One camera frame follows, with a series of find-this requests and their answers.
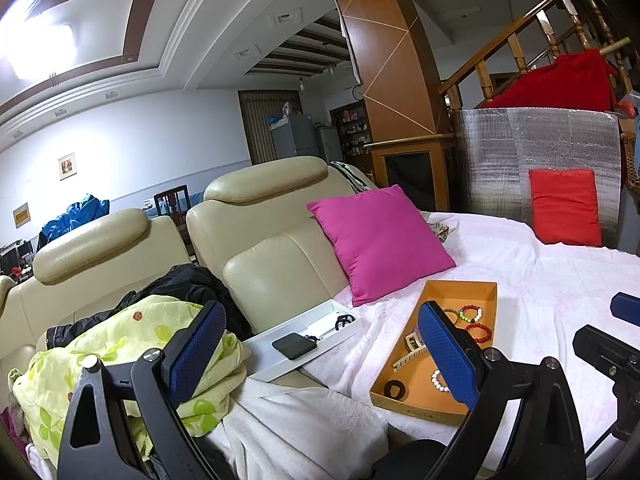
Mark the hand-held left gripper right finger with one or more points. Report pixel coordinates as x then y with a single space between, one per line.
450 355

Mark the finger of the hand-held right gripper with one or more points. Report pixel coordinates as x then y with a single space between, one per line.
627 308
610 370

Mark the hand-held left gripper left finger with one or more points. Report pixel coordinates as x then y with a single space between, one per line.
197 350

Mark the orange cardboard box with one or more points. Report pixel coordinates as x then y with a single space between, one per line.
415 400

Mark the cream hair claw clip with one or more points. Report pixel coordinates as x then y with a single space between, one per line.
407 355

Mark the black jacket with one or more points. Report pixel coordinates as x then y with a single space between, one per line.
190 282

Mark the white tray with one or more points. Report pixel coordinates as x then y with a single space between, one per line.
280 365

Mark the pale pink blanket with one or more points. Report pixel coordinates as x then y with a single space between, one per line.
540 280

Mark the black smartphone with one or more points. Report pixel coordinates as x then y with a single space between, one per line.
295 346

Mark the yellow green floral quilt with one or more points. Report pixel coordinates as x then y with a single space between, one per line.
100 340

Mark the black hair band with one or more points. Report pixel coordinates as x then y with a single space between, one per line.
343 321

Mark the dark cloth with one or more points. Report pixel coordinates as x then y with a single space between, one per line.
410 460

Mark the red pillow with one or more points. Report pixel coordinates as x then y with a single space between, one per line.
565 205

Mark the patterned cloth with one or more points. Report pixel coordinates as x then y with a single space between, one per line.
441 231

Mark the white towel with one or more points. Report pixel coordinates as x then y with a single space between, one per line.
300 430

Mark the pink pillow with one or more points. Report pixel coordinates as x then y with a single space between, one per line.
380 245

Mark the wicker basket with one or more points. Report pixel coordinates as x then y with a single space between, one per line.
631 160

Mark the dark wooden chair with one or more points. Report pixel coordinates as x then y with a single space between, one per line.
172 200

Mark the beige leather sofa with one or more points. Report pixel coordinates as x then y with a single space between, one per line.
270 210

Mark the blue jacket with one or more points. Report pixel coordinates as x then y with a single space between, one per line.
70 222

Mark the wooden cabinet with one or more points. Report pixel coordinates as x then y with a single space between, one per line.
400 170

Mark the silver insulation sheet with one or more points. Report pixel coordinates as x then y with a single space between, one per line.
495 160

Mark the striped cloth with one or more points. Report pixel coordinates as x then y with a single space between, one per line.
357 177

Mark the grey refrigerator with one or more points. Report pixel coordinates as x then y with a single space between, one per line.
295 137

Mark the red blanket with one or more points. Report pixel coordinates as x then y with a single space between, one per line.
560 80

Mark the white refrigerator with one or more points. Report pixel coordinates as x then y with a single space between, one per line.
330 145

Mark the wooden display shelf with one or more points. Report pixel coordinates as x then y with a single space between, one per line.
352 130

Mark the wooden stair railing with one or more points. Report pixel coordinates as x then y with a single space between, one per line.
520 35

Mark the wooden pillar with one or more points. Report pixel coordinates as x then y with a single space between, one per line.
390 50

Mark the ceiling light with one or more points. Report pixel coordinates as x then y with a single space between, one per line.
35 45

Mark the orange wall frame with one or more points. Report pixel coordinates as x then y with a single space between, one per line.
21 216

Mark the white framed wall picture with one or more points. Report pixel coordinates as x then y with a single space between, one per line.
66 166

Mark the round wall clock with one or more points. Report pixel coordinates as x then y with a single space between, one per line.
357 92

